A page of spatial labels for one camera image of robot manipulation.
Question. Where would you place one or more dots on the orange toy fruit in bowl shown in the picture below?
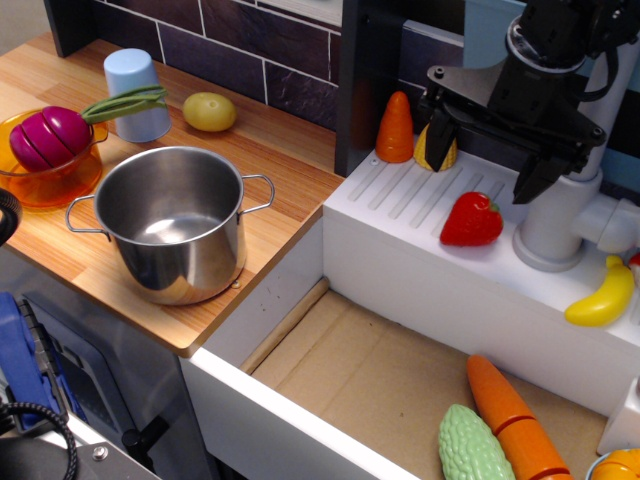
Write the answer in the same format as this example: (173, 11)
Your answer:
(617, 465)

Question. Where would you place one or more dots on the red plastic strawberry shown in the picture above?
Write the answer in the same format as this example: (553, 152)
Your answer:
(474, 221)

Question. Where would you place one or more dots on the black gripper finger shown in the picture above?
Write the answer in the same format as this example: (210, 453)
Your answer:
(439, 138)
(537, 175)

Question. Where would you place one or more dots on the yellow toy corn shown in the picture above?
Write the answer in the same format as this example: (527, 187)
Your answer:
(419, 153)

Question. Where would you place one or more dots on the yellow toy potato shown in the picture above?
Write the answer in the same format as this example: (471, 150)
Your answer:
(209, 112)

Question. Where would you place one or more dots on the light blue plastic cup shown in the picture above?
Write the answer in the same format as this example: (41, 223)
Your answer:
(125, 70)

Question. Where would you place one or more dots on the large orange toy carrot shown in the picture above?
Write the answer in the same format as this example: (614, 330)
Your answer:
(525, 443)

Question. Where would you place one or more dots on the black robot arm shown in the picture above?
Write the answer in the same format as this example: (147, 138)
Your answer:
(559, 54)

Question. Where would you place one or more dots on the yellow toy banana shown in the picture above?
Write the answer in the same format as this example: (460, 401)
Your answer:
(609, 302)

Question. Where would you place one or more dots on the blue clamp device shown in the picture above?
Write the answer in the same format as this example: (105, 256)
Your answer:
(30, 363)

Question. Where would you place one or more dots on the black oven door handle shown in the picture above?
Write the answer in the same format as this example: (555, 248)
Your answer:
(137, 443)

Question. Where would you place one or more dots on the orange transparent bowl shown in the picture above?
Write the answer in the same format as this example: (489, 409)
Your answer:
(55, 187)

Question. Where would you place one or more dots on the grey toy faucet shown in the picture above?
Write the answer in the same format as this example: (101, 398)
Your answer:
(572, 211)

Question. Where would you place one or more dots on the small orange toy carrot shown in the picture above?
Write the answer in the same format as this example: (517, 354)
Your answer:
(394, 142)

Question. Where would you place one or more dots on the red white toy mushroom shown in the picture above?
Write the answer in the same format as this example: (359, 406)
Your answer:
(634, 266)

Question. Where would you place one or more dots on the black round knob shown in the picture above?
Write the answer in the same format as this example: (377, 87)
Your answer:
(11, 215)

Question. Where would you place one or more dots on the purple toy radish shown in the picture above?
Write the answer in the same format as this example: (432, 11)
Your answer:
(54, 135)

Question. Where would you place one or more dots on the white toy sink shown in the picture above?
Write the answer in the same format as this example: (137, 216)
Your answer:
(342, 361)

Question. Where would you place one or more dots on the green toy bitter gourd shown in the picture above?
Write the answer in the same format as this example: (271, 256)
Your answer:
(468, 449)

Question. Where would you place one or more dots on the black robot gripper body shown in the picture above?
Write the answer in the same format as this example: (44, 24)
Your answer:
(519, 105)

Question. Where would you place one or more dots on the stainless steel pot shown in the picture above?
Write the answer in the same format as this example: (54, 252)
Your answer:
(175, 218)

